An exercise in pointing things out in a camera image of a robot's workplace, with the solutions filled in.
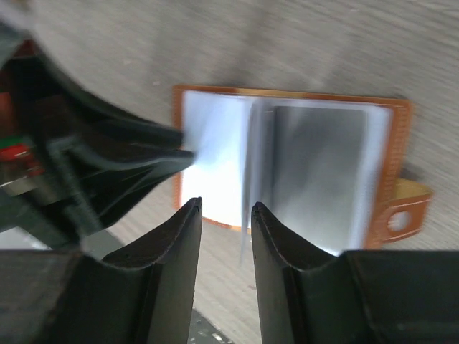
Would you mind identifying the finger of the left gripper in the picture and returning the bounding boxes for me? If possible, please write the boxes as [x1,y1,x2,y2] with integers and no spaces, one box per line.
[10,55,183,148]
[42,138,194,247]

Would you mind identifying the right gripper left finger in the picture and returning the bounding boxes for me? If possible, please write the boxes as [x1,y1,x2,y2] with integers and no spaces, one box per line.
[1,198,202,343]

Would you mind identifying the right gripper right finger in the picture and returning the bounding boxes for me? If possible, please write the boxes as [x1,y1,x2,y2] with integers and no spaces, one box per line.
[252,202,458,343]

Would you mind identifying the brown leather card holder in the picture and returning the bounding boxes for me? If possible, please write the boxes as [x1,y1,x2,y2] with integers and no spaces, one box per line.
[173,85,432,256]

